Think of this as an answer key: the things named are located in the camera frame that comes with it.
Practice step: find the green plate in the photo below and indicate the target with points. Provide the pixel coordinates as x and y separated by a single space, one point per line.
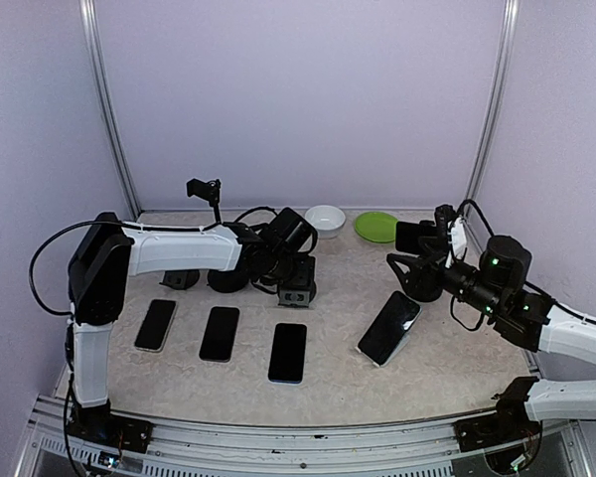
376 227

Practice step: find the dark round base phone stand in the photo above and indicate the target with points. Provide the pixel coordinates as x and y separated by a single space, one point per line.
296 298

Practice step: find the phone with clear case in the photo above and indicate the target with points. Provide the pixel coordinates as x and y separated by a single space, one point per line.
155 326

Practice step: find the purple edged black phone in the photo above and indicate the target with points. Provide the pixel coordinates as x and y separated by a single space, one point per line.
219 334

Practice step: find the aluminium front rail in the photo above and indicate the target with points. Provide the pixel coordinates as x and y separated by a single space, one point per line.
178 447

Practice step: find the black phone on short stand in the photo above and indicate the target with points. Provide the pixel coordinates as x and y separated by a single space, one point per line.
408 236

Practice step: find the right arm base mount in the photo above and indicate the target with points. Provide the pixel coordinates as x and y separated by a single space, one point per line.
490 430

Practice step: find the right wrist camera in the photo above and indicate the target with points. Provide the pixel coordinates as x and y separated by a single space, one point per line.
452 228

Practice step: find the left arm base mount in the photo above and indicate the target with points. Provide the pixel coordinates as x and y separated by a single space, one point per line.
111 430

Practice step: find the small dark grey phone stand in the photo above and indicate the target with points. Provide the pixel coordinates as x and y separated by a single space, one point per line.
180 279

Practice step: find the right aluminium frame post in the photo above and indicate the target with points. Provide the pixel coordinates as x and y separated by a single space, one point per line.
495 101

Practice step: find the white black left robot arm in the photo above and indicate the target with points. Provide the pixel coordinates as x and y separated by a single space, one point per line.
113 251

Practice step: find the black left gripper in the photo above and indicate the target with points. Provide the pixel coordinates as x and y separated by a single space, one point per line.
305 275

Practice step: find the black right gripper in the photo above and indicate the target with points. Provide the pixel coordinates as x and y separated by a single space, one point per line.
419 266

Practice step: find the white ceramic bowl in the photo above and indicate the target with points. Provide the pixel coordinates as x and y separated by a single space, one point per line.
327 220

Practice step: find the aluminium frame post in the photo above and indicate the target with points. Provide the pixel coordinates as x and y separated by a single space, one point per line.
495 101
94 47

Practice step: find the black phone on white stand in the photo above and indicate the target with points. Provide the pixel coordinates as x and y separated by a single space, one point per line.
390 328

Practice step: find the tall black pole phone stand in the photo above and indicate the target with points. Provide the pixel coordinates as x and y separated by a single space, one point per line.
224 275

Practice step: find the blue edged black phone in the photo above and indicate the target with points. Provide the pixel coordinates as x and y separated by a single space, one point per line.
288 353

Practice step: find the short black pole phone stand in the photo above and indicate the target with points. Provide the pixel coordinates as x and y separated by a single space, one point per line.
422 291

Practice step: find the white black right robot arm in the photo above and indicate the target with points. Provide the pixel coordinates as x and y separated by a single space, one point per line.
532 320

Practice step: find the left aluminium frame post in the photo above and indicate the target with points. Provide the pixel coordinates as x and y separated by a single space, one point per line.
94 47

